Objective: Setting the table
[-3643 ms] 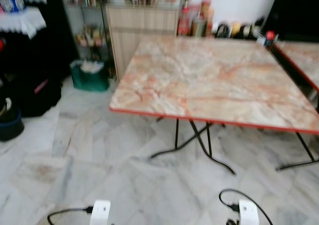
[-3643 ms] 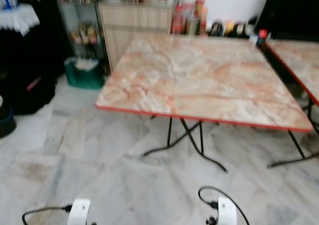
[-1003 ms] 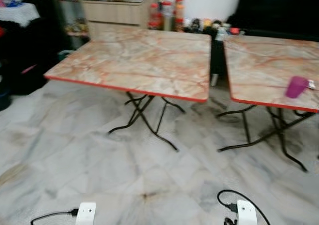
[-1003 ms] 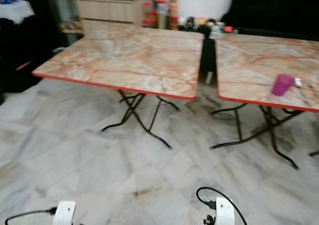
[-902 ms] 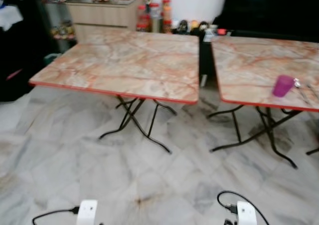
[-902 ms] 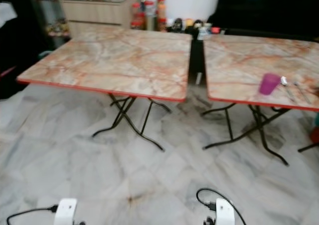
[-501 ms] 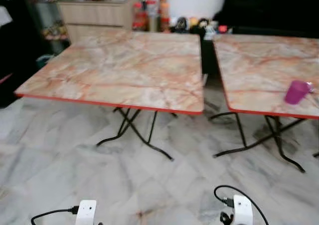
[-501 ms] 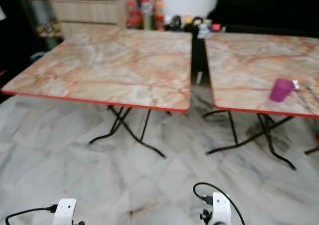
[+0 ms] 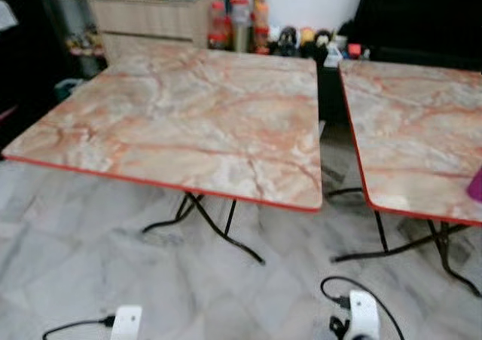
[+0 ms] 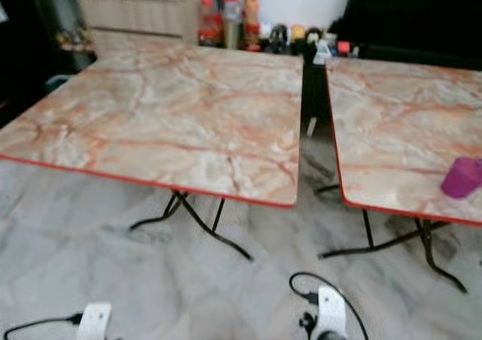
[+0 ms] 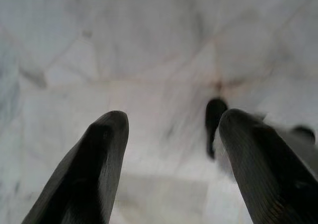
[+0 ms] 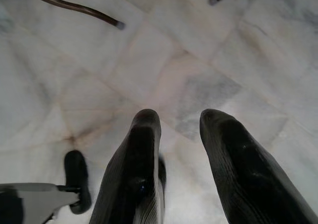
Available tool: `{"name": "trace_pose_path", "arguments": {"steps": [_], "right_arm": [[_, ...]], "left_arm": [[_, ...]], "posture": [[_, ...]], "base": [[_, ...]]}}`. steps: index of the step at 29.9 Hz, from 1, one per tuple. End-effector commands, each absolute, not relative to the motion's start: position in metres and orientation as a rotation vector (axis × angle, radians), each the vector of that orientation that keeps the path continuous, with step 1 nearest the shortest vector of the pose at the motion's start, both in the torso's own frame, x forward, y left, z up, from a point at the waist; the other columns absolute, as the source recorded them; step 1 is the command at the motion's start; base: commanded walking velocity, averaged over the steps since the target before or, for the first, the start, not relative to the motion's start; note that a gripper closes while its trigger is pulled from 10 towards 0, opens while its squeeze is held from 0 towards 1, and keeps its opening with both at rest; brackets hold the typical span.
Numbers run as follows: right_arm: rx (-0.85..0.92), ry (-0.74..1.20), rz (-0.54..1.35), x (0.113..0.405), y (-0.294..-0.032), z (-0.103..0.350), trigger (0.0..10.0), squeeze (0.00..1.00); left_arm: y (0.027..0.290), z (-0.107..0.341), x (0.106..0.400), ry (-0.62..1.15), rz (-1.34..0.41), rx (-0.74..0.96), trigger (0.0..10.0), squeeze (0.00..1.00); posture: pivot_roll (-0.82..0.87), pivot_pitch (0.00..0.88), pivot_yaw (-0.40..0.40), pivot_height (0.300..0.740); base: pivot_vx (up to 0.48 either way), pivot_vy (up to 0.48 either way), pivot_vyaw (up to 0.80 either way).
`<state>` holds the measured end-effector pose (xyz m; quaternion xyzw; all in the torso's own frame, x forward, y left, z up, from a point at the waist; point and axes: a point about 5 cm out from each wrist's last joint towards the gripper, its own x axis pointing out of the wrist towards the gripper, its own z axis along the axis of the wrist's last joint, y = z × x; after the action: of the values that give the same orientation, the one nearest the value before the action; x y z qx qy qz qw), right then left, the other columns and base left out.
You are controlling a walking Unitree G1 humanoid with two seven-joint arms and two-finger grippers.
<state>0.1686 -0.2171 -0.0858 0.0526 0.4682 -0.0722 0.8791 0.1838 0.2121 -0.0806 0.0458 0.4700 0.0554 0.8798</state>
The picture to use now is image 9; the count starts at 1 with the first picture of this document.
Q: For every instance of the purple plastic cup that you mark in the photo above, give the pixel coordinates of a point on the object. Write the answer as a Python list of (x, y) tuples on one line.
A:
[(476, 186)]

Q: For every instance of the marble top folding table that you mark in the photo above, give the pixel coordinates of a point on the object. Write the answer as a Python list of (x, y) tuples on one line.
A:
[(188, 121), (414, 129)]

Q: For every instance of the small white box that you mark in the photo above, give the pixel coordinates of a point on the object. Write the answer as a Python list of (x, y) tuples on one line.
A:
[(333, 55)]

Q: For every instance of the small red container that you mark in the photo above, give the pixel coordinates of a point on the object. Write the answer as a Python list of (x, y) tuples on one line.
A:
[(354, 50)]

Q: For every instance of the black white toy figurine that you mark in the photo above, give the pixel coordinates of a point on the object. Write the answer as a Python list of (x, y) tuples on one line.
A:
[(286, 42)]

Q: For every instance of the yellow toy figurine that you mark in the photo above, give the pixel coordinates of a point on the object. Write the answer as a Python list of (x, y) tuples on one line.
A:
[(306, 35)]

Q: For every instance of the orange snack jar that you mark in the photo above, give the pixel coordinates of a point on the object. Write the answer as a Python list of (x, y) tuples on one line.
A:
[(260, 32)]

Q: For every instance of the steel canister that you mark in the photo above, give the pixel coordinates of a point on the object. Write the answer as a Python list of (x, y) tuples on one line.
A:
[(239, 35)]

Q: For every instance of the black television screen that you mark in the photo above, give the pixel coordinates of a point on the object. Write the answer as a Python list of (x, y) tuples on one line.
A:
[(422, 16)]

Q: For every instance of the red lid plastic jar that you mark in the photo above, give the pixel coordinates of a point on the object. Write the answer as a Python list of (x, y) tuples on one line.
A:
[(218, 25), (239, 4)]

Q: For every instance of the wooden drawer cabinet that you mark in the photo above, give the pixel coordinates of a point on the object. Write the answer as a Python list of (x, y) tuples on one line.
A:
[(151, 19)]

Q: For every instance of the glass display shelf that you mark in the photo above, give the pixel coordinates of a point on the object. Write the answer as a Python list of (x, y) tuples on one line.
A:
[(71, 31)]

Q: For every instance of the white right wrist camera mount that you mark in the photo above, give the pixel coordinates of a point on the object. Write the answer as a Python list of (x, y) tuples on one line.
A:
[(365, 313)]

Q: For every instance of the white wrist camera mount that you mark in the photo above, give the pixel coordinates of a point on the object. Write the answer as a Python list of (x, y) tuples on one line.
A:
[(126, 323), (365, 313)]

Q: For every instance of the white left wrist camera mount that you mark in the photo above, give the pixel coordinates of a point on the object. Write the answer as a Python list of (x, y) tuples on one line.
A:
[(126, 323)]

